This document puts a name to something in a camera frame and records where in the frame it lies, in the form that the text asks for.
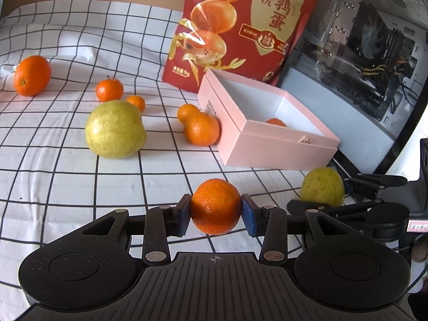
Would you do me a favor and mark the large orange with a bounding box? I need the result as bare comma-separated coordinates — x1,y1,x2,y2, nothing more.
14,55,51,96

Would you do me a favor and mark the small mandarin behind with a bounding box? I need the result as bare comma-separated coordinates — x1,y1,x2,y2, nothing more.
176,104,200,124

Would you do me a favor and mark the red snack bag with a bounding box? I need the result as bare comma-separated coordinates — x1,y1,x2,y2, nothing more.
162,0,317,93

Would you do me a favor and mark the tiny kumquat orange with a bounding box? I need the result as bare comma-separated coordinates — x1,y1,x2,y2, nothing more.
126,95,146,113

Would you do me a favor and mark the glass-sided computer case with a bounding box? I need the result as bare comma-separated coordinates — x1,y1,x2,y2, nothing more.
278,0,427,180

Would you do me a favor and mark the white black-grid tablecloth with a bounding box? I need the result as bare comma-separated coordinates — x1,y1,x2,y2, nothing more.
0,0,356,321

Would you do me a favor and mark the mandarin inside box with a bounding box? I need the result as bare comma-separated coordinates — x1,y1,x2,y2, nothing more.
266,118,287,128

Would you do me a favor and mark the large green guava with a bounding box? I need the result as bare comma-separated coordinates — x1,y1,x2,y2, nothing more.
85,100,147,159

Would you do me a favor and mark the pink gift box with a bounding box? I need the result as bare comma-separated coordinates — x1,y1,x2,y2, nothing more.
197,70,340,170

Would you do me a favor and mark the mandarin beside box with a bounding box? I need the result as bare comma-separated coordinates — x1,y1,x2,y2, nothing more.
184,112,220,146

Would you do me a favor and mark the mandarin with stem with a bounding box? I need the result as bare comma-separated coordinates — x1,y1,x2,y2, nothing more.
95,78,124,102

